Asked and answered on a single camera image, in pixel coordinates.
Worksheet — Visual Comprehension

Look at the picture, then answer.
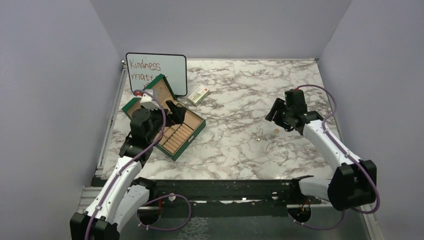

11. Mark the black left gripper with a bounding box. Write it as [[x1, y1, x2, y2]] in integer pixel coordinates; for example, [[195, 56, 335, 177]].
[[143, 100, 187, 143]]

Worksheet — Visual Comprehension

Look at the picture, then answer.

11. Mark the green jewelry box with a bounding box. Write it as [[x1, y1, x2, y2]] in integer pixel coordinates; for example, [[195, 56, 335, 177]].
[[119, 74, 206, 161]]

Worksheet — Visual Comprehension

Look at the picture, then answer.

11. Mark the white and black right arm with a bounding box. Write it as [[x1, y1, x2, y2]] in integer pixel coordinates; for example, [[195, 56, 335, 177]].
[[265, 88, 380, 211]]

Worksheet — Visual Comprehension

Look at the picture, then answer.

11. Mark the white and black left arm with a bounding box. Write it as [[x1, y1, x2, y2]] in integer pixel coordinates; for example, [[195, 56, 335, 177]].
[[69, 100, 187, 240]]

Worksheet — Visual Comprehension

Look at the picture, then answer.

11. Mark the small white green carton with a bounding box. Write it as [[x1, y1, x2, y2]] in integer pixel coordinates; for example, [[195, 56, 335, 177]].
[[187, 85, 210, 106]]

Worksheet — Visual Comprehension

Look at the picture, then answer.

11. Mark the small gold earring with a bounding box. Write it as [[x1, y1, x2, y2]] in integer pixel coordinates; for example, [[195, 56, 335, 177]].
[[251, 128, 264, 142]]

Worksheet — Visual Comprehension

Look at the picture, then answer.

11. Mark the whiteboard with red writing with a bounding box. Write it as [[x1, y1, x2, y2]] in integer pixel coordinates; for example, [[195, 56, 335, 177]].
[[125, 52, 188, 96]]

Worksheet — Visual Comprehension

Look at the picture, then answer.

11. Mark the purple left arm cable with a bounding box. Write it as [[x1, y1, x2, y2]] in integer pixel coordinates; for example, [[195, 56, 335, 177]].
[[84, 89, 193, 240]]

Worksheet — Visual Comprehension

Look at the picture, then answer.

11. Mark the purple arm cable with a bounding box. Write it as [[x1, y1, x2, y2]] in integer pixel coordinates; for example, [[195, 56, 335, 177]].
[[84, 89, 193, 240], [287, 84, 381, 231]]

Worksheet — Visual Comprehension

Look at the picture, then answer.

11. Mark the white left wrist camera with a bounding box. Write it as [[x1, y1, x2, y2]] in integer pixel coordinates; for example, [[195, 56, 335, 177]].
[[140, 89, 159, 110]]

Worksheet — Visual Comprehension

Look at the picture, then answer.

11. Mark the silver chain necklace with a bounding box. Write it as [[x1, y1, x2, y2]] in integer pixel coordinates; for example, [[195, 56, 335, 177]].
[[264, 141, 290, 166]]

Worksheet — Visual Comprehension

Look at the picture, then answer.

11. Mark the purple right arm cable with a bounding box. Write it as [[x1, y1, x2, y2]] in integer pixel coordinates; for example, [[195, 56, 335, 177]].
[[287, 84, 381, 231]]

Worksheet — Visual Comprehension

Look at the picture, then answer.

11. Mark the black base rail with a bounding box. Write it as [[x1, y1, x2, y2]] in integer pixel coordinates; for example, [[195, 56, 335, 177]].
[[91, 178, 322, 220]]

